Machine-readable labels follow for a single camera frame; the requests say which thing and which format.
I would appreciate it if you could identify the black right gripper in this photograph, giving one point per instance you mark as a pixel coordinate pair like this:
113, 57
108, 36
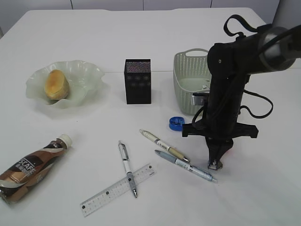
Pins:
220, 130

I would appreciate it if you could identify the small paper ball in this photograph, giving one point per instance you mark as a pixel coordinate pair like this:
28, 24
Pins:
215, 165

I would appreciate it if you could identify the yellow bread loaf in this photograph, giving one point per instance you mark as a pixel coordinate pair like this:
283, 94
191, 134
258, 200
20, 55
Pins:
56, 86

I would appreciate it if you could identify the brown coffee bottle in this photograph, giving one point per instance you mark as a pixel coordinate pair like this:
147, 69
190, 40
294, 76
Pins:
25, 174

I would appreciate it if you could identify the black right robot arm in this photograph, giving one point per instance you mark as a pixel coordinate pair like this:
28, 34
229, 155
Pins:
268, 49

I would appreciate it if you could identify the light blue pen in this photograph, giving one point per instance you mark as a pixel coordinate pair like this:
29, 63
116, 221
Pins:
193, 169

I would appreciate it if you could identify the beige grip pen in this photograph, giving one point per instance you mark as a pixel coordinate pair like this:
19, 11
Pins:
173, 151

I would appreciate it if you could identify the blue pencil sharpener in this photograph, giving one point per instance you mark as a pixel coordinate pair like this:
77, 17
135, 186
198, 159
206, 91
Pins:
176, 123

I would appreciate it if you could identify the green plastic basket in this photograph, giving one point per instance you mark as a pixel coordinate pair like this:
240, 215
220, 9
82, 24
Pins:
190, 75

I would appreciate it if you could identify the white grey pen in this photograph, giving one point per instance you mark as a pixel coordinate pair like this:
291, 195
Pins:
125, 159

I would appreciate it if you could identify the black mesh pen holder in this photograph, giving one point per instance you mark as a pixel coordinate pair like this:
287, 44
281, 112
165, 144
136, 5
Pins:
137, 75

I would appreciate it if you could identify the clear plastic ruler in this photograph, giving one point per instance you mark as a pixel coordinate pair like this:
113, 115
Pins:
111, 193

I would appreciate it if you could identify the translucent green wavy bowl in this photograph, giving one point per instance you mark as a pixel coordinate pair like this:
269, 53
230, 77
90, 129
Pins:
84, 78

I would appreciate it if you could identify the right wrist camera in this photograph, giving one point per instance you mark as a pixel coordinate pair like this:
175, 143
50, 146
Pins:
199, 98

